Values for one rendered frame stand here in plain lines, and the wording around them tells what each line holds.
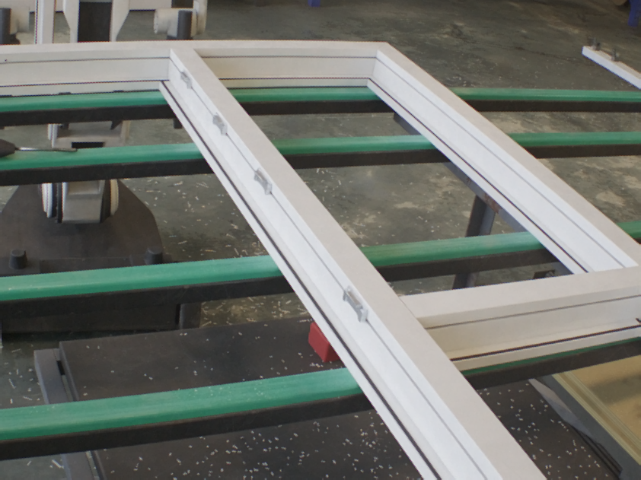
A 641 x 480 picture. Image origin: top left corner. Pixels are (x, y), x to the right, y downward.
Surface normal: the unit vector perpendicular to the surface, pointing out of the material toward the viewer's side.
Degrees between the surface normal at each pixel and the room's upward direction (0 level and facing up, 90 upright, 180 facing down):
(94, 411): 0
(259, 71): 90
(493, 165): 90
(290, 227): 90
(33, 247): 0
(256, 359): 0
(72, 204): 106
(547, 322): 90
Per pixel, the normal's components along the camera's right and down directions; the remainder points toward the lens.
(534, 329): 0.38, 0.49
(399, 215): 0.15, -0.87
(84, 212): 0.22, 0.72
